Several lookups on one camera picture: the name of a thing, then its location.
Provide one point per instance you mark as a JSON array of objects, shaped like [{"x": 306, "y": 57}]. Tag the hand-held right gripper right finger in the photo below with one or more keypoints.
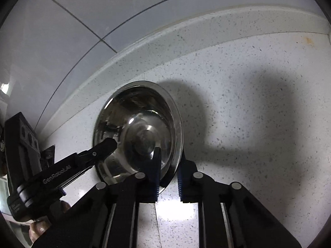
[{"x": 180, "y": 183}]

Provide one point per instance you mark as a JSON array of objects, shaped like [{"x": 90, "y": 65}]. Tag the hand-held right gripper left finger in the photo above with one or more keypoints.
[{"x": 157, "y": 175}]

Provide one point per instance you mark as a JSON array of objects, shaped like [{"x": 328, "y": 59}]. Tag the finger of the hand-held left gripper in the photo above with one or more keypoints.
[{"x": 103, "y": 147}]

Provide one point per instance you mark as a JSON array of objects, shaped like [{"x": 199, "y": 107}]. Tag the large steel bowl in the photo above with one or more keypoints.
[{"x": 144, "y": 124}]

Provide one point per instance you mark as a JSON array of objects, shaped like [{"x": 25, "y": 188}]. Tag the person's left hand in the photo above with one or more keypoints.
[{"x": 40, "y": 228}]

